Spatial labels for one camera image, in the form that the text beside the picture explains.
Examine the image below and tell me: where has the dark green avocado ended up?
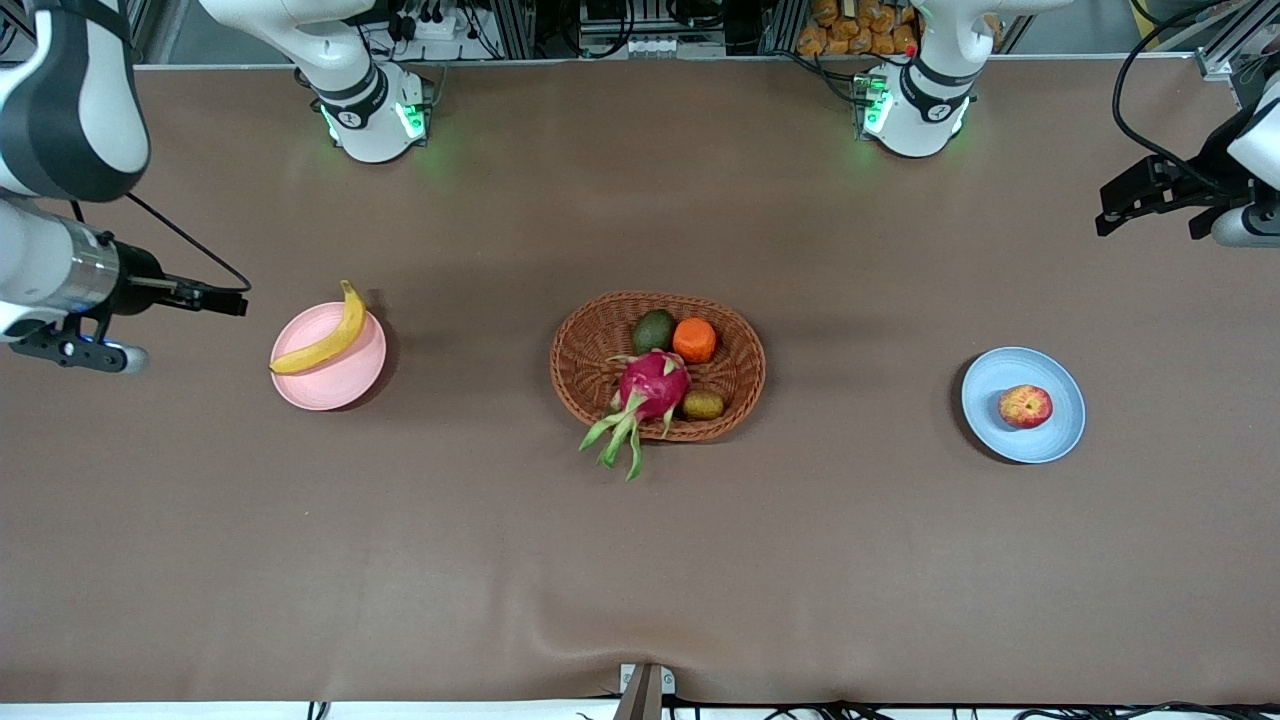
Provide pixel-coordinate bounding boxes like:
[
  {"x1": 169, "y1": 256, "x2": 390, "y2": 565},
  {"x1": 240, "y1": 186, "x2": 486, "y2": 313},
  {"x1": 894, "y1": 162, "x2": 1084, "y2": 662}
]
[{"x1": 631, "y1": 309, "x2": 675, "y2": 356}]

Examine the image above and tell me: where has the orange packaged snacks pile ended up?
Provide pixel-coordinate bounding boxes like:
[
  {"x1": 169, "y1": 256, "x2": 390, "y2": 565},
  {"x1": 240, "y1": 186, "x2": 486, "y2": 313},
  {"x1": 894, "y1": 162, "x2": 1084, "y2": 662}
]
[{"x1": 797, "y1": 0, "x2": 919, "y2": 57}]

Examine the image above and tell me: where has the metal table clamp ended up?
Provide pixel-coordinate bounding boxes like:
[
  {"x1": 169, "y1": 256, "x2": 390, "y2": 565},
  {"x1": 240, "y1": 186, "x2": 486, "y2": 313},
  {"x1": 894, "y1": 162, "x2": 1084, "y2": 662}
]
[{"x1": 618, "y1": 663, "x2": 677, "y2": 720}]

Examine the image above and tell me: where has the aluminium frame post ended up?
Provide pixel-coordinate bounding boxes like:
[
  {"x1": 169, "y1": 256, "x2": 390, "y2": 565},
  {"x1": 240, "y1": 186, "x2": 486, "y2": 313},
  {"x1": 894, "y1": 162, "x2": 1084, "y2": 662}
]
[{"x1": 1195, "y1": 0, "x2": 1280, "y2": 86}]

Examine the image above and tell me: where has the white connector strip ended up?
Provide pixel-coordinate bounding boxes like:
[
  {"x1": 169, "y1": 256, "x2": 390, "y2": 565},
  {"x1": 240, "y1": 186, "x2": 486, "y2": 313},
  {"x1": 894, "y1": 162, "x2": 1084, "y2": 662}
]
[{"x1": 628, "y1": 35, "x2": 727, "y2": 59}]

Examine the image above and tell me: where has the red yellow apple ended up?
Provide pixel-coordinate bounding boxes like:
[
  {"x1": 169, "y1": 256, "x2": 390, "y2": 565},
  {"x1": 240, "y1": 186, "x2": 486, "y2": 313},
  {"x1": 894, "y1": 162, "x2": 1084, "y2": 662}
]
[{"x1": 998, "y1": 384, "x2": 1054, "y2": 430}]

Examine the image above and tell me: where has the brown wicker basket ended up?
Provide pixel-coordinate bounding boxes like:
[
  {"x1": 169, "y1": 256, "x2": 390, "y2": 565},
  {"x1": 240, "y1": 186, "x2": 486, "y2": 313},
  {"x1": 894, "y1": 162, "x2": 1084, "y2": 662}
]
[{"x1": 551, "y1": 291, "x2": 767, "y2": 443}]

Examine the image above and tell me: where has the light blue round plate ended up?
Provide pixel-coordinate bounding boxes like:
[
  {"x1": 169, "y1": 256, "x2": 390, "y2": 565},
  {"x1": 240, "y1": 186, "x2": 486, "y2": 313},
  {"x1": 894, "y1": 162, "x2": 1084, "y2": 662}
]
[{"x1": 961, "y1": 346, "x2": 1087, "y2": 465}]

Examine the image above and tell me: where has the pink dragon fruit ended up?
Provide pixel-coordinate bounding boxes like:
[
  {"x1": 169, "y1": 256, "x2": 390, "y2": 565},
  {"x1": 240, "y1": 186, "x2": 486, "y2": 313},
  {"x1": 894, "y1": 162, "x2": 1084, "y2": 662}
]
[{"x1": 578, "y1": 349, "x2": 693, "y2": 483}]

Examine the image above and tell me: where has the yellow banana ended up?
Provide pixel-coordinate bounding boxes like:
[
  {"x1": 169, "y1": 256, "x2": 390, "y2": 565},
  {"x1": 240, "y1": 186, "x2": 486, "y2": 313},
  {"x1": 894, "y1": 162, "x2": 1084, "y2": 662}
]
[{"x1": 268, "y1": 280, "x2": 367, "y2": 376}]

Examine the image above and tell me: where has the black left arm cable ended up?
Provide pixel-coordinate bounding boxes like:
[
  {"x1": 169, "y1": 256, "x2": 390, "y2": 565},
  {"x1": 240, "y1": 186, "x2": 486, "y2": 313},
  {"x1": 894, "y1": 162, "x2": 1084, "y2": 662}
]
[{"x1": 1112, "y1": 0, "x2": 1280, "y2": 193}]

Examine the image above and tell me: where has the pink round plate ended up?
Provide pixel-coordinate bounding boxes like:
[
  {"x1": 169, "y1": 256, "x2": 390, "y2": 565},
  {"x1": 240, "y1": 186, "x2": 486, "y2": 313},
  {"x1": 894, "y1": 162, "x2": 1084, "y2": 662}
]
[{"x1": 269, "y1": 302, "x2": 388, "y2": 412}]

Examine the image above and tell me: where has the brown table cloth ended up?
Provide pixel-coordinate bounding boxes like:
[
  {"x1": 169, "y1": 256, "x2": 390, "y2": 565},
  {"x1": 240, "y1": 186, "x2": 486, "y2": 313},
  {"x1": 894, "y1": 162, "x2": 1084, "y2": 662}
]
[{"x1": 0, "y1": 55, "x2": 1280, "y2": 706}]

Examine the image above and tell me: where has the white power strip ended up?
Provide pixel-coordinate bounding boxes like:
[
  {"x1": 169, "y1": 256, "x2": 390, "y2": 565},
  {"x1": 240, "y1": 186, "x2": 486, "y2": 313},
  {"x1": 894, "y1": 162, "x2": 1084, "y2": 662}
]
[{"x1": 385, "y1": 8, "x2": 471, "y2": 43}]

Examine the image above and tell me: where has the orange tangerine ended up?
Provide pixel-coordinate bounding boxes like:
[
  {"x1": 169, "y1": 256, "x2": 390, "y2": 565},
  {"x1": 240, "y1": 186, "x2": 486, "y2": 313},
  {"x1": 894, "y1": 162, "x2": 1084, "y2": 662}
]
[{"x1": 671, "y1": 316, "x2": 718, "y2": 364}]

